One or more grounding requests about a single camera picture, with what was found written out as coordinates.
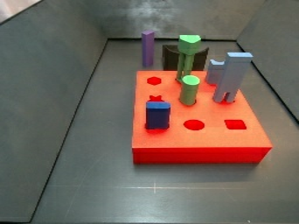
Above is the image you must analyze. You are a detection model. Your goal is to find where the dark blue rounded block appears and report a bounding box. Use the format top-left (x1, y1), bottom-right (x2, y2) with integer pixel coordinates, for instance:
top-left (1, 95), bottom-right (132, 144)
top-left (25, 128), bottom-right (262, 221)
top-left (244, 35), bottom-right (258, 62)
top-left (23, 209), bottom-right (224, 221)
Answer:
top-left (146, 101), bottom-right (171, 130)

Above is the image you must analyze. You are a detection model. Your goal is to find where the green cylinder peg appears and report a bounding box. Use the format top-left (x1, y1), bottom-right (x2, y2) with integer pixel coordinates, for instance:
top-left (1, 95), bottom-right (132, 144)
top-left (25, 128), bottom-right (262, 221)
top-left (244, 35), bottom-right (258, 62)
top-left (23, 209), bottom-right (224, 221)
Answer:
top-left (180, 75), bottom-right (200, 106)

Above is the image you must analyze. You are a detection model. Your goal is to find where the green pentagon-top peg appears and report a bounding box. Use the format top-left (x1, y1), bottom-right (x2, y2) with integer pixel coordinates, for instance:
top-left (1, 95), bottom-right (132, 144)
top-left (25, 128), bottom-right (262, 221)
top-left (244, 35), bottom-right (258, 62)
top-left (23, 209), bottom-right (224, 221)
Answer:
top-left (176, 34), bottom-right (202, 81)

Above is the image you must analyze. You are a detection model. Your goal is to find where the purple rectangular block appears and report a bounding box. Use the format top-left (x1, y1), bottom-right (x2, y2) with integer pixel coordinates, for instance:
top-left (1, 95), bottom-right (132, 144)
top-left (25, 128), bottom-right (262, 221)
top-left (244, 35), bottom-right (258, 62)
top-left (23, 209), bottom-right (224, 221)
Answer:
top-left (142, 30), bottom-right (155, 67)

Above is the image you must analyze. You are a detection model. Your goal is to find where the tall light blue block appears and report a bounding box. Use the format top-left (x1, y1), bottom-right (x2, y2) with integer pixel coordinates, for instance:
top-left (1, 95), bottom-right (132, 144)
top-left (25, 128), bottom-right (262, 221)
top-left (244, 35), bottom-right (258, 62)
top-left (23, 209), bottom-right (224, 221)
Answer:
top-left (212, 52), bottom-right (254, 102)

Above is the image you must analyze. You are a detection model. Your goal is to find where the black curved block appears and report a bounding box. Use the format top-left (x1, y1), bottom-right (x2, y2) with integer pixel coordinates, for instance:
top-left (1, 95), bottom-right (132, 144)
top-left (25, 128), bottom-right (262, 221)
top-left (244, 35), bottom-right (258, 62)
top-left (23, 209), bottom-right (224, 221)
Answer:
top-left (163, 45), bottom-right (210, 71)

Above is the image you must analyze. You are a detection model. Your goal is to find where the red shape sorter board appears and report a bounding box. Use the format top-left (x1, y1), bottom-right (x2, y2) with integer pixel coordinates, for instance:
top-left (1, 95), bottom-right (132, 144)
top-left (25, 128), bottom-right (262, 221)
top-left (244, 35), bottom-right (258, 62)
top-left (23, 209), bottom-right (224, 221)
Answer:
top-left (132, 71), bottom-right (272, 164)

